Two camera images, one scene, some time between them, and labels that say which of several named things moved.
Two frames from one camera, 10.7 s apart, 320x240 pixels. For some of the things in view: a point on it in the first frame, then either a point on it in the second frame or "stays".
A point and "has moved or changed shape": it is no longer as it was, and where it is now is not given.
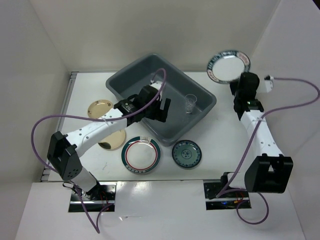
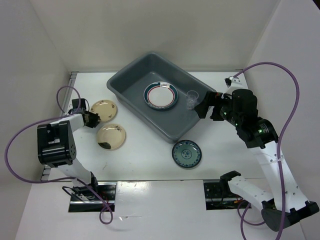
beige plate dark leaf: x=113 y=141 stays
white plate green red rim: x=141 y=154 has moved or changed shape
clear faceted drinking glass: x=190 y=100 has moved or changed shape
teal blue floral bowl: x=186 y=154 stays
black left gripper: x=160 y=114 -> x=95 y=117
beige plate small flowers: x=98 y=108 stays
